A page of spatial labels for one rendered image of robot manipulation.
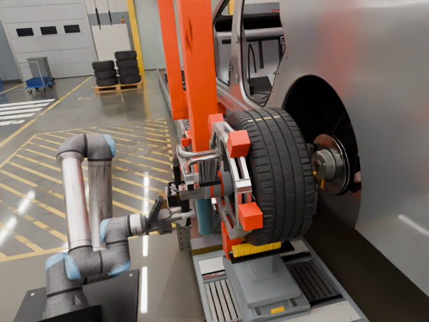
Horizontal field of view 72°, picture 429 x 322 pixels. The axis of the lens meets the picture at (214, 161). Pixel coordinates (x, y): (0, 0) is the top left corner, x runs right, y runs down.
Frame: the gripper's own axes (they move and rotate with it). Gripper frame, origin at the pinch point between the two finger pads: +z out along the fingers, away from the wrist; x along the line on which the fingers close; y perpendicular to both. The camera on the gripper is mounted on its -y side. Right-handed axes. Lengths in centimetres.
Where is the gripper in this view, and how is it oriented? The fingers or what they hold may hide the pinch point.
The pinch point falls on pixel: (189, 210)
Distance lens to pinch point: 129.4
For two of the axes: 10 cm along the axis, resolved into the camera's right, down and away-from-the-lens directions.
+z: 9.7, -1.5, 1.7
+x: 2.2, 3.9, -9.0
